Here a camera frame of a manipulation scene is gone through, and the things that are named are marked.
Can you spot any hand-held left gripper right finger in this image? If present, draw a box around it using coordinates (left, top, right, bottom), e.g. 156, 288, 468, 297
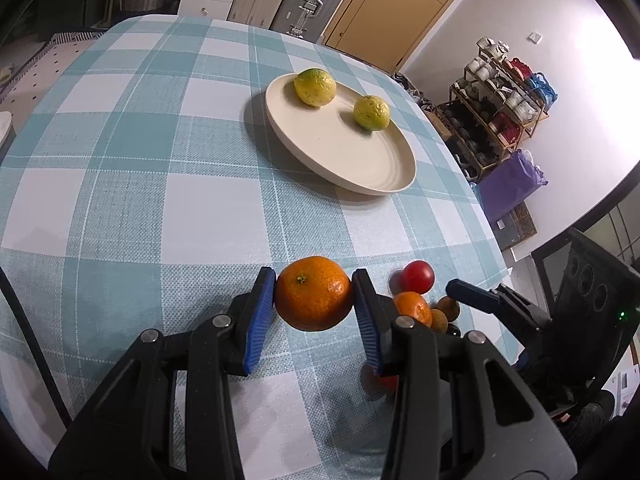
351, 268, 579, 480

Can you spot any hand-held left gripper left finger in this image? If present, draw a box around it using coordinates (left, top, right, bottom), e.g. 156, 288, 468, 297
47, 266, 277, 480

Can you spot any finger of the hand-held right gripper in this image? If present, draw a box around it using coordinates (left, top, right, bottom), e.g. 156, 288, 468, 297
512, 347, 538, 376
446, 279, 550, 343

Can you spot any small orange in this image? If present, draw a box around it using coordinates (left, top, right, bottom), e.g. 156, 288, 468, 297
393, 291, 433, 330

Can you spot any red tomato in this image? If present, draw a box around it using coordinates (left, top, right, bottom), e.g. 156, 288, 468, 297
400, 260, 436, 295

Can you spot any large orange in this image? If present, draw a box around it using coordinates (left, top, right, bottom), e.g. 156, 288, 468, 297
275, 256, 354, 332

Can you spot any cream round plate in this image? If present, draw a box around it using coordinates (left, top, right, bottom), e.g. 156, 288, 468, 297
265, 73, 418, 197

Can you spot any patterned doormat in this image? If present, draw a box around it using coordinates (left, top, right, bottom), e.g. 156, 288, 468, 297
495, 202, 538, 251

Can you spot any purple plastic bag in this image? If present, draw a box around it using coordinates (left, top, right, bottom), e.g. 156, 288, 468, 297
477, 149, 548, 223

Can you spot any teal checked tablecloth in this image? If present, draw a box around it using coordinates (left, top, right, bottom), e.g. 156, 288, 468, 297
0, 14, 513, 480

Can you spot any wooden shoe rack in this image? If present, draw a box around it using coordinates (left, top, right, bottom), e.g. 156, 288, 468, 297
440, 37, 558, 183

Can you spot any small yellow-green citrus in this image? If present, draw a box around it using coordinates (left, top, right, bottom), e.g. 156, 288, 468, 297
353, 95, 391, 132

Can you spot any pile of shoes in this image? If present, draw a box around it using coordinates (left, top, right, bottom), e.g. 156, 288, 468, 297
392, 71, 438, 111

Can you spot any large yellow-green citrus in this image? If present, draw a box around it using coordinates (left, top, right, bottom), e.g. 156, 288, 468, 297
293, 68, 337, 108

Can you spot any yellow wooden door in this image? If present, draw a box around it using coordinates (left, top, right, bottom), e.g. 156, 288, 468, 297
322, 0, 486, 73

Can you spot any dotted floor mat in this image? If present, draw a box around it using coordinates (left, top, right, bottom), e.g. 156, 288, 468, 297
0, 30, 106, 106

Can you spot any black cable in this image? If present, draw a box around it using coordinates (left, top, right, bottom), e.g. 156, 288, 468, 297
0, 265, 71, 428

